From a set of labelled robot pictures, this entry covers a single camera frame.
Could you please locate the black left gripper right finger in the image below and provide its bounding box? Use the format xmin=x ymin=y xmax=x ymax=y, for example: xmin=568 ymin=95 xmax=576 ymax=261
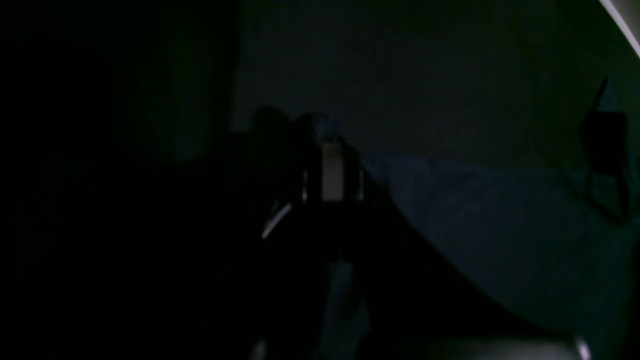
xmin=322 ymin=142 xmax=551 ymax=360

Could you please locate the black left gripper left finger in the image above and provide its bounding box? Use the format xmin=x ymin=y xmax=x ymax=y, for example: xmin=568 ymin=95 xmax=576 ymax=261
xmin=210 ymin=148 xmax=326 ymax=360

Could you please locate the dark grey t-shirt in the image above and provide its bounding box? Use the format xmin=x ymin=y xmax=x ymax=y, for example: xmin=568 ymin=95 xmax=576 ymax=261
xmin=232 ymin=0 xmax=639 ymax=346

